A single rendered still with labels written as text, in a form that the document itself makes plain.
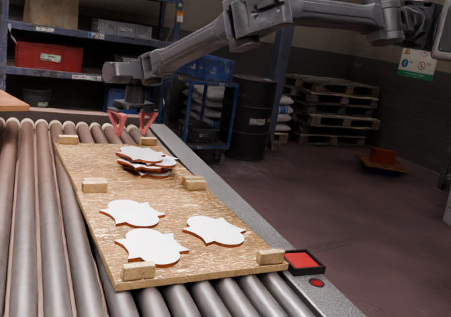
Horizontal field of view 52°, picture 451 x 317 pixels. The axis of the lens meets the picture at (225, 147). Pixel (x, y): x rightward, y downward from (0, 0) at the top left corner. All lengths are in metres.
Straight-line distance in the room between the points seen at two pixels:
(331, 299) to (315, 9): 0.57
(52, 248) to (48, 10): 4.45
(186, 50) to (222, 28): 0.14
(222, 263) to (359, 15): 0.61
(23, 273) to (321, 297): 0.53
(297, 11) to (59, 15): 4.48
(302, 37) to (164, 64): 5.99
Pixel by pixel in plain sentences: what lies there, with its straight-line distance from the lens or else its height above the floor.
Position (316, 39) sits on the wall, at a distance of 7.25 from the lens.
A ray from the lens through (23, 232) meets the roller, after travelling 1.00.
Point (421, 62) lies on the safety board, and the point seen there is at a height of 1.32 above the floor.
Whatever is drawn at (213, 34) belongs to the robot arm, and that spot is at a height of 1.35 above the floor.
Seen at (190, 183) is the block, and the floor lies 0.96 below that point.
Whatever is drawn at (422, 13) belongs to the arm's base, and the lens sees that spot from 1.27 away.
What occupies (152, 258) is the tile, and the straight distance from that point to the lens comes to 0.87.
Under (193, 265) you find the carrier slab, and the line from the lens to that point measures 0.88.
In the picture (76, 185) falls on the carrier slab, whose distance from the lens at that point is 1.20.
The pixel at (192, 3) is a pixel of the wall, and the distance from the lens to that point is 6.26.
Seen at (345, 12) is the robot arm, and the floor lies 1.44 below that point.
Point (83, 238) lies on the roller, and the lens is 0.98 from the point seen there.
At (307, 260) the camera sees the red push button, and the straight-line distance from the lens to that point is 1.00.
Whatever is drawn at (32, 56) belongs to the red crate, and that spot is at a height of 0.77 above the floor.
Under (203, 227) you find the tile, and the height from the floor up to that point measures 0.94.
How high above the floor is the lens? 1.37
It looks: 15 degrees down
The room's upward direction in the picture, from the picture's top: 9 degrees clockwise
